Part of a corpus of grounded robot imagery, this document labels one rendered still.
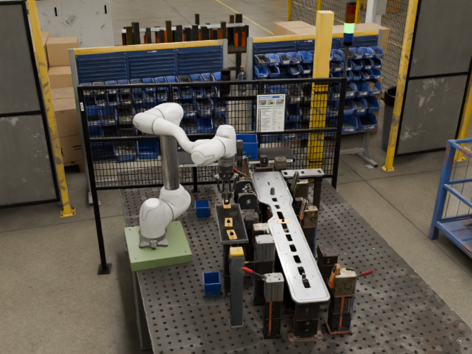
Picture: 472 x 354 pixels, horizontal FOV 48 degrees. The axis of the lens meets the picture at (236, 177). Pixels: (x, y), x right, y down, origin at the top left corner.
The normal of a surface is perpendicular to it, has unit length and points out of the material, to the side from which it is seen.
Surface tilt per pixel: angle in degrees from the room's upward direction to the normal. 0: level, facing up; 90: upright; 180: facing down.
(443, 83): 94
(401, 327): 0
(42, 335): 0
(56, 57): 90
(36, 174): 90
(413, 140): 91
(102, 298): 0
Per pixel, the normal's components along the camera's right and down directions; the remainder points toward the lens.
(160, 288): 0.00, -0.89
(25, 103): 0.28, 0.48
